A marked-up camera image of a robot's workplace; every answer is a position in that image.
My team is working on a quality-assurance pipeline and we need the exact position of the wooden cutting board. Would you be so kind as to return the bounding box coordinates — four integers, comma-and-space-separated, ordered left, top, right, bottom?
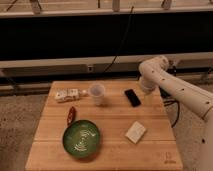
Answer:
25, 81, 183, 171

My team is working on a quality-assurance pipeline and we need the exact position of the green bowl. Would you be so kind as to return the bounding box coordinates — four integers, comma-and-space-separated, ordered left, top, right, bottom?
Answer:
62, 120, 101, 159

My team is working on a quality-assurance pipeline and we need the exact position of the white wrapped packet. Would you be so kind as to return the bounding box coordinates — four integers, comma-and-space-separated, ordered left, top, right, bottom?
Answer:
55, 89, 80, 103

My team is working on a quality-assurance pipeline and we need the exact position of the black eraser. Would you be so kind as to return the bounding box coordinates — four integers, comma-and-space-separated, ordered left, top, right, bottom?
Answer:
125, 89, 141, 107

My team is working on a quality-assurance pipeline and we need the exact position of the white sponge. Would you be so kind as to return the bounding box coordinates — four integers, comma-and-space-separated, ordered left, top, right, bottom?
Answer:
125, 121, 147, 144

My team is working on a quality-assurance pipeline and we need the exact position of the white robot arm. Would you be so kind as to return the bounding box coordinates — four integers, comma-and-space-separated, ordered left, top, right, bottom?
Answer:
139, 55, 213, 171

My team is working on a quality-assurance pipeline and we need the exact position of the clear plastic cup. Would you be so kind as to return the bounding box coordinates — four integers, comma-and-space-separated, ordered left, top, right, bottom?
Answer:
88, 83, 105, 106

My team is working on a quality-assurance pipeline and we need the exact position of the black hanging cable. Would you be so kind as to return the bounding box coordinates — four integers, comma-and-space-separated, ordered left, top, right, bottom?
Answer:
101, 5, 135, 74

